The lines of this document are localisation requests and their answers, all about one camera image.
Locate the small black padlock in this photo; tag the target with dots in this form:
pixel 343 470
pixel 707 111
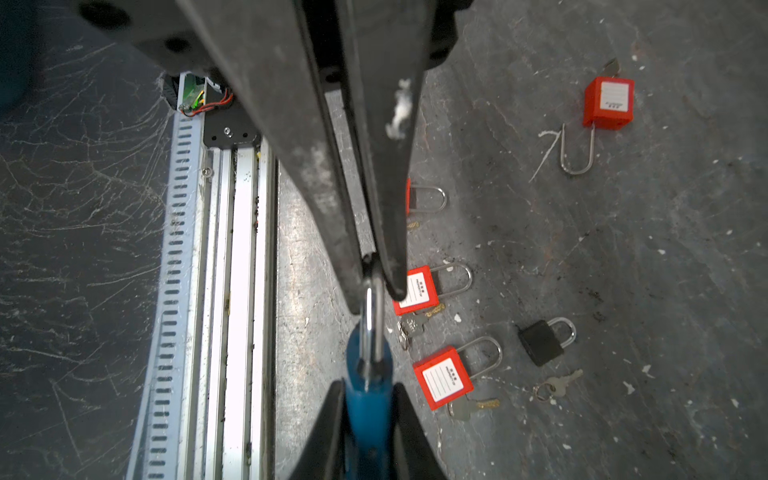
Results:
pixel 540 340

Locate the blue padlock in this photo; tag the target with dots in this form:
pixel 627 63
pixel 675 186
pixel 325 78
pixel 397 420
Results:
pixel 369 388

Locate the metal base rail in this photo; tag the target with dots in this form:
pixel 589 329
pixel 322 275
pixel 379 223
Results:
pixel 208 409

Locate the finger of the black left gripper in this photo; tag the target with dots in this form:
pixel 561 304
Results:
pixel 411 454
pixel 324 452

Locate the black padlock key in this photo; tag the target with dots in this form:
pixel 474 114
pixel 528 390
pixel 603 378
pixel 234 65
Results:
pixel 555 387

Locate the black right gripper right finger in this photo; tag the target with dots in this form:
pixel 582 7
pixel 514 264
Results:
pixel 386 45

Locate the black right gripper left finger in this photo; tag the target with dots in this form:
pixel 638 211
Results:
pixel 264 50

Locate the red safety padlock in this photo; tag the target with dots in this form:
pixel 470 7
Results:
pixel 425 297
pixel 423 200
pixel 445 380
pixel 608 105

